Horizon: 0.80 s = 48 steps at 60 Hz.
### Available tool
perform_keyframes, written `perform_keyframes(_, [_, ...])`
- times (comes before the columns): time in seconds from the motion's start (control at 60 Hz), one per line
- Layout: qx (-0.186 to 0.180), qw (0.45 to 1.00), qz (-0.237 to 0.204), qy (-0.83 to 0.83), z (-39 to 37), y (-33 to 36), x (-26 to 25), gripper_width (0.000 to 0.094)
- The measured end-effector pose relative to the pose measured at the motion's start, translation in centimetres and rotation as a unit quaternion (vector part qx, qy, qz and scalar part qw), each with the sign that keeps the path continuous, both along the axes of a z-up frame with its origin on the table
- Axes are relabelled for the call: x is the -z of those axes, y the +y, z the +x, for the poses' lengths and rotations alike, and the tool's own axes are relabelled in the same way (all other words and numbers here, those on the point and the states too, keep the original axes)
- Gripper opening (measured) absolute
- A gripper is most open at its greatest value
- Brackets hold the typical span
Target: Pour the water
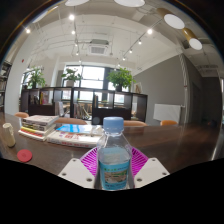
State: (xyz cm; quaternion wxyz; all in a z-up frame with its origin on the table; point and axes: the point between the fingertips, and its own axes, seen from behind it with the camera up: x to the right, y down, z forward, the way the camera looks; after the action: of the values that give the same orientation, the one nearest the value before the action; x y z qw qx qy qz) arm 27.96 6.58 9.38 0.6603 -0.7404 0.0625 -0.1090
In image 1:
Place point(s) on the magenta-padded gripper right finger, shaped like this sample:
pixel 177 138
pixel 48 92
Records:
pixel 150 171

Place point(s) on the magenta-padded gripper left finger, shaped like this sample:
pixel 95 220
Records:
pixel 77 171

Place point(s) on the clear water bottle blue cap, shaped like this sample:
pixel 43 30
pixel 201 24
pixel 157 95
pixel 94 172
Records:
pixel 114 160

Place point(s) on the blue-covered book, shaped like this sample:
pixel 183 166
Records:
pixel 75 128

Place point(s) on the orange chairs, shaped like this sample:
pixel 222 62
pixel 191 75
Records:
pixel 70 121

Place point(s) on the flat round red coaster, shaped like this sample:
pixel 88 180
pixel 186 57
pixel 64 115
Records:
pixel 24 155

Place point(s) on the red-edged white book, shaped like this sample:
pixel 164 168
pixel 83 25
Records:
pixel 33 135

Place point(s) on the yellow-spined book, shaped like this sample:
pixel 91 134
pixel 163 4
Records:
pixel 33 129

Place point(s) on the white-covered book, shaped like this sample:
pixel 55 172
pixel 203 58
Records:
pixel 40 119

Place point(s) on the dark open shelf unit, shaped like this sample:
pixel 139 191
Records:
pixel 41 109

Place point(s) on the cream paper cup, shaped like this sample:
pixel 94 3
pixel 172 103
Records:
pixel 9 135

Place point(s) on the green potted plants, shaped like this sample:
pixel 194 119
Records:
pixel 120 78

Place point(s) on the tall bookshelf with books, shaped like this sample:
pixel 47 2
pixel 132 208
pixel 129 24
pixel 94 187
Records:
pixel 4 86

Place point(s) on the ceiling air conditioner unit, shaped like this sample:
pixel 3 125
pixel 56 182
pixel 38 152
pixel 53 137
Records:
pixel 98 49

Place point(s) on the ceiling lights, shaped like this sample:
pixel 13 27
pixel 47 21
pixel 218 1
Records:
pixel 174 21

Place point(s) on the white wall panel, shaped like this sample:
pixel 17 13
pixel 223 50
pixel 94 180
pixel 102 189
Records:
pixel 166 113

